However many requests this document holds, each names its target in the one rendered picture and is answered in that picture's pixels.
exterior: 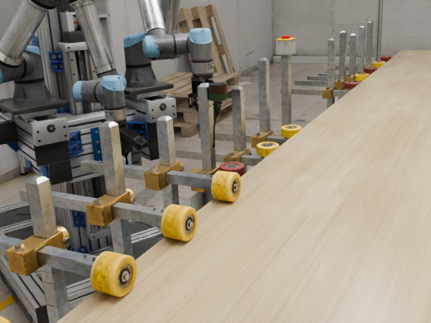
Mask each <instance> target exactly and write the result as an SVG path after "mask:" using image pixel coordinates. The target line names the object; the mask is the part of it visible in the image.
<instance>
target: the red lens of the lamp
mask: <svg viewBox="0 0 431 323"><path fill-rule="evenodd" d="M208 91H209V92H210V93H223V92H227V91H228V90H227V83H226V84H225V85H221V86H210V85H209V84H208Z"/></svg>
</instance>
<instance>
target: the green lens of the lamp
mask: <svg viewBox="0 0 431 323"><path fill-rule="evenodd" d="M208 94H209V100H211V101H223V100H226V99H228V92H226V93H223V94H211V93H208Z"/></svg>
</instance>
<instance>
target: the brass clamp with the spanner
mask: <svg viewBox="0 0 431 323"><path fill-rule="evenodd" d="M217 171H219V166H217V165H216V168H215V169H214V170H212V171H211V170H203V169H201V170H199V171H198V172H201V174H208V175H215V173H216V172H217ZM191 190H192V191H197V192H206V191H207V190H208V189H203V188H197V187H192V186H191Z"/></svg>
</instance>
